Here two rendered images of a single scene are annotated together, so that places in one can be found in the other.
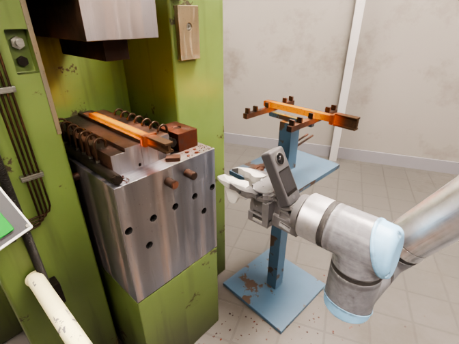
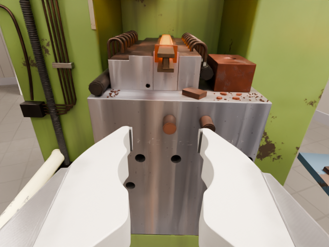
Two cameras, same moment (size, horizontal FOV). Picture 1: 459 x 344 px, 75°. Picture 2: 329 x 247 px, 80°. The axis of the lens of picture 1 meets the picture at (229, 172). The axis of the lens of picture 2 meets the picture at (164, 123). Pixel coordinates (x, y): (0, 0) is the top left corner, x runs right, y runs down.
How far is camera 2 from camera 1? 0.60 m
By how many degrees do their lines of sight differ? 42
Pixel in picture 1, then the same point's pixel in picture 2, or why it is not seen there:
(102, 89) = (194, 19)
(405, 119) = not seen: outside the picture
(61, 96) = (154, 18)
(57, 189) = (85, 87)
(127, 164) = (129, 79)
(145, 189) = (133, 117)
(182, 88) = (268, 10)
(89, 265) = not seen: hidden behind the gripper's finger
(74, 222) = not seen: hidden behind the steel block
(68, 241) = (91, 139)
